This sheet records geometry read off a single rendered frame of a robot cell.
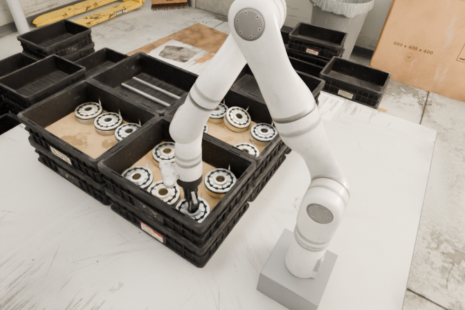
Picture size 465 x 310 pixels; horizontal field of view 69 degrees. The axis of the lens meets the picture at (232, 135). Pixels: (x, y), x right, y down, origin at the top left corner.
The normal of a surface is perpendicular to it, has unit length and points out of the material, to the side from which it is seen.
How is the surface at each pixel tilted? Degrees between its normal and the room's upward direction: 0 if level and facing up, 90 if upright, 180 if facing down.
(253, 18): 80
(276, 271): 0
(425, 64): 75
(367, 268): 0
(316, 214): 92
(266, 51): 84
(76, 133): 0
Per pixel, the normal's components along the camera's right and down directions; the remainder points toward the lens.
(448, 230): 0.06, -0.75
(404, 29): -0.47, 0.38
